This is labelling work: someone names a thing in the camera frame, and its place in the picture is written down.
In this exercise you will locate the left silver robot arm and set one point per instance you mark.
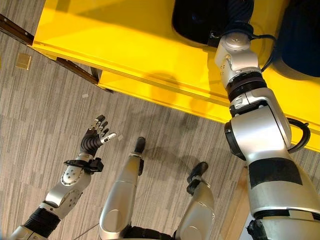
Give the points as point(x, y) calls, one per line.
point(65, 197)

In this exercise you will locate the silver robot leg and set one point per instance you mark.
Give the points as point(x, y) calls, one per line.
point(122, 190)
point(200, 207)

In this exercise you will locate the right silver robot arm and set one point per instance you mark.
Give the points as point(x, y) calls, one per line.
point(260, 135)

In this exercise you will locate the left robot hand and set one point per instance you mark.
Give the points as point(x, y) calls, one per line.
point(90, 143)

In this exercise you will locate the light wooden board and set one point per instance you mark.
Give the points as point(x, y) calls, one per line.
point(235, 212)

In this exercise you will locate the brass floor socket plate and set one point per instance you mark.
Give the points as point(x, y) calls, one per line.
point(23, 61)

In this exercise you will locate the right silver robot leg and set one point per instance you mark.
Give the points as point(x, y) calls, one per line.
point(200, 207)

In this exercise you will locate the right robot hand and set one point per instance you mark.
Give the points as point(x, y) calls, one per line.
point(241, 11)

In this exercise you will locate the left silver robot leg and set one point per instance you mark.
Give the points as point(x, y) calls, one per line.
point(122, 190)

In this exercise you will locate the dark metal shelf rail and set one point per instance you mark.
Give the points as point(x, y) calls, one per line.
point(15, 27)
point(77, 70)

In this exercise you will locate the black sole-shaped part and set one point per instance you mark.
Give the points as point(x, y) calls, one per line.
point(195, 22)
point(300, 37)

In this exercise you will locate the yellow shelf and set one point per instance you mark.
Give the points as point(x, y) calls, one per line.
point(125, 37)

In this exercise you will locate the black robot pelvis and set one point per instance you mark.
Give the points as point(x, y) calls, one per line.
point(150, 233)

